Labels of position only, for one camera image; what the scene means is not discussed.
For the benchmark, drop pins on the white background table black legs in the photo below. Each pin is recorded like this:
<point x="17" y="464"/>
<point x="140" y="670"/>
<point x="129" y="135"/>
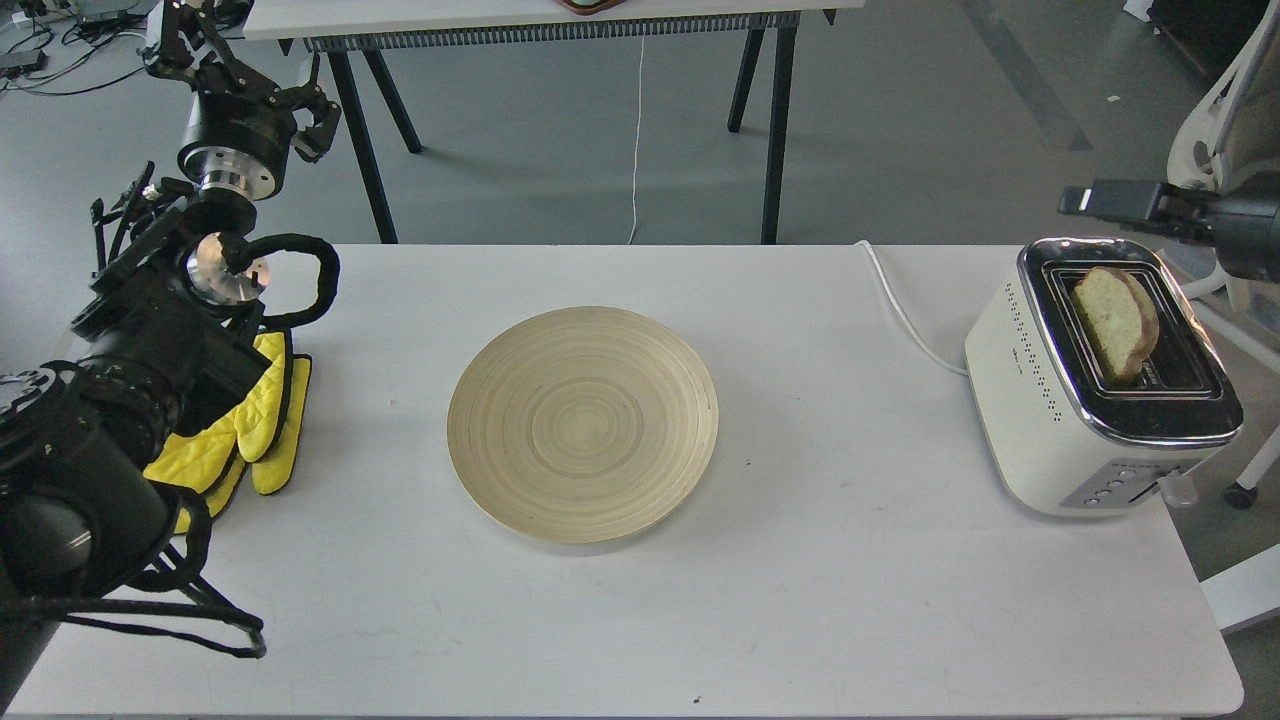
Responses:
<point x="337" y="29"/>

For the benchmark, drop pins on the slice of white bread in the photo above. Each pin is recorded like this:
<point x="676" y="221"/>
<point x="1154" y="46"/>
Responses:
<point x="1120" y="321"/>

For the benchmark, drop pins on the cream and chrome toaster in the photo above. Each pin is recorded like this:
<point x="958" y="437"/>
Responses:
<point x="1070" y="439"/>

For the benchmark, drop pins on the yellow oven mitt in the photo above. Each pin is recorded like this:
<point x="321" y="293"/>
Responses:
<point x="258" y="439"/>

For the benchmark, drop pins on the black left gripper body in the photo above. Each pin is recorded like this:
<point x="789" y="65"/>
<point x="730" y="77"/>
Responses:
<point x="241" y="141"/>

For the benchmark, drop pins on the white office chair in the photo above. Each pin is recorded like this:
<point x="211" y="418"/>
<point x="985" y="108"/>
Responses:
<point x="1232" y="135"/>

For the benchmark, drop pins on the round bamboo plate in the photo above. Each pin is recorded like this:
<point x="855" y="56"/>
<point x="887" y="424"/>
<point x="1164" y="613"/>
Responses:
<point x="583" y="425"/>

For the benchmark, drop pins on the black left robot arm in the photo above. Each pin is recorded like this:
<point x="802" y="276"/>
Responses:
<point x="182" y="288"/>

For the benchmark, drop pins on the brown object on background table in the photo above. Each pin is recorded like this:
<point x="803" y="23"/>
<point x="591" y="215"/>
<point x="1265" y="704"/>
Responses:
<point x="588" y="7"/>

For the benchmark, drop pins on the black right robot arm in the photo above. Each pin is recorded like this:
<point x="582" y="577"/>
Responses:
<point x="1240" y="226"/>

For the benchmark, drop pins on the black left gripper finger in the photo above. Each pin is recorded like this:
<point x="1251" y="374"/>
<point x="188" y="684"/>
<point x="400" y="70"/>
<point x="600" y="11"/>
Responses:
<point x="181" y="44"/>
<point x="314" y="141"/>

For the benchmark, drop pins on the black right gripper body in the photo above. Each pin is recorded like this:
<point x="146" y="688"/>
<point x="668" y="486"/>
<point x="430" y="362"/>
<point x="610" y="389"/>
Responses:
<point x="1146" y="206"/>

